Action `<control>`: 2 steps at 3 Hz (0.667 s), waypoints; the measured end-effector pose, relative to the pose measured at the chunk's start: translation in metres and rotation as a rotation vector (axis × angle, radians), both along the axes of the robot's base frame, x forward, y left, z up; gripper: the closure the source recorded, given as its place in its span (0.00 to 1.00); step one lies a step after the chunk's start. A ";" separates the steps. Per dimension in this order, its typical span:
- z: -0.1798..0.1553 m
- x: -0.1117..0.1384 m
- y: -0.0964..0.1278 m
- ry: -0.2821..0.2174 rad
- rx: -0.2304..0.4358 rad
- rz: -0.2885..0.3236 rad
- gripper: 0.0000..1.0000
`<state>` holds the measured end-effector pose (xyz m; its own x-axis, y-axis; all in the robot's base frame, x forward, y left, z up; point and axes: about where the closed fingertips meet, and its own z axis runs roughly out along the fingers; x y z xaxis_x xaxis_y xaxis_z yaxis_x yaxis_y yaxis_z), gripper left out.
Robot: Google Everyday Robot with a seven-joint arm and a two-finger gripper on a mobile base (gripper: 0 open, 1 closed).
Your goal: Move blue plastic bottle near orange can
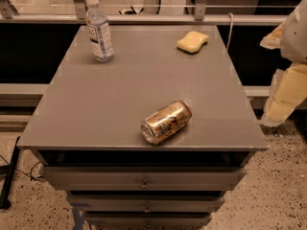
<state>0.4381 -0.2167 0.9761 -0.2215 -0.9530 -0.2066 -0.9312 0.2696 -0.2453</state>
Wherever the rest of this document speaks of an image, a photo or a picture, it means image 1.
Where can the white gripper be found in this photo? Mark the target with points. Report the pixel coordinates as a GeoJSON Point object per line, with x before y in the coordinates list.
{"type": "Point", "coordinates": [295, 38]}

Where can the clear plastic water bottle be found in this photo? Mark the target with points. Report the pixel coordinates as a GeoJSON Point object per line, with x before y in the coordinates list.
{"type": "Point", "coordinates": [99, 31]}

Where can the orange gold soda can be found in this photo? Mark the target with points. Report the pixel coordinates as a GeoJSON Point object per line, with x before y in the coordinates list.
{"type": "Point", "coordinates": [165, 122]}

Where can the yellow sponge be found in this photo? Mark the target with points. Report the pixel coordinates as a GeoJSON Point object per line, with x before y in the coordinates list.
{"type": "Point", "coordinates": [192, 42]}

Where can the grey drawer cabinet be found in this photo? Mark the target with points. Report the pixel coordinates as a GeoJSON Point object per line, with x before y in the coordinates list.
{"type": "Point", "coordinates": [91, 113]}

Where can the bottom grey drawer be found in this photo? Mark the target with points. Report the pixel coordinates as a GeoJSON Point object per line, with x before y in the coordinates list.
{"type": "Point", "coordinates": [147, 220]}

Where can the grey drawer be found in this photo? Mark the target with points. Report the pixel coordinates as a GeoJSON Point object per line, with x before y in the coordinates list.
{"type": "Point", "coordinates": [147, 220]}
{"type": "Point", "coordinates": [147, 203]}
{"type": "Point", "coordinates": [143, 179]}

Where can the middle grey drawer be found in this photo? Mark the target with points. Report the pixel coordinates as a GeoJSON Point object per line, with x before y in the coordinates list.
{"type": "Point", "coordinates": [147, 203]}

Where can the top grey drawer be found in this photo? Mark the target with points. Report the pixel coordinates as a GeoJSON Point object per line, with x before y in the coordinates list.
{"type": "Point", "coordinates": [143, 179]}

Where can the black floor stand leg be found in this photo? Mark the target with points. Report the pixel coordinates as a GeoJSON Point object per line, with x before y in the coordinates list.
{"type": "Point", "coordinates": [8, 172]}

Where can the metal railing frame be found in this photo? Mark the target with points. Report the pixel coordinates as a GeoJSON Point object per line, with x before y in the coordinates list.
{"type": "Point", "coordinates": [216, 12]}

